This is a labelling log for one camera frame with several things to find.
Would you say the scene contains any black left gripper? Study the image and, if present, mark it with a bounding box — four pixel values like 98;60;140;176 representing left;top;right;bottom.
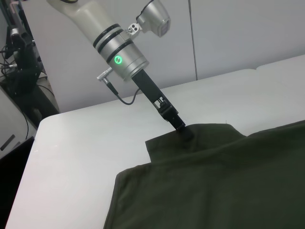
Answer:
130;69;194;141

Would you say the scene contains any dark green shirt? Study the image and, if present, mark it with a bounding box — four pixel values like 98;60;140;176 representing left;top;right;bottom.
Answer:
102;119;305;229

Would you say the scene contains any black equipment stand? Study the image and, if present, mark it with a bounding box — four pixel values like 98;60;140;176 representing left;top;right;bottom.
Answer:
4;23;60;120

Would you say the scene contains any black flat panel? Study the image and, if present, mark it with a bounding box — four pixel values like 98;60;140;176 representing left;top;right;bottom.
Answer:
0;136;35;165

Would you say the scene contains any short black bar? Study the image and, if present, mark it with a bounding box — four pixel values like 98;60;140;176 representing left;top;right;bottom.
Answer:
0;135;16;151

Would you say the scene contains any left gripper cable with plugs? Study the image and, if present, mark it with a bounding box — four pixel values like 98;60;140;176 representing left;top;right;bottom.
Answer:
96;67;141;105

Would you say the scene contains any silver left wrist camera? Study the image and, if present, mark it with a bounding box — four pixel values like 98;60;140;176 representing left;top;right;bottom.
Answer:
120;0;172;39

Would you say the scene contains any black cable bundle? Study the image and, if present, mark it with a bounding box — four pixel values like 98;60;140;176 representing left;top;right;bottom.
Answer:
0;44;17;81

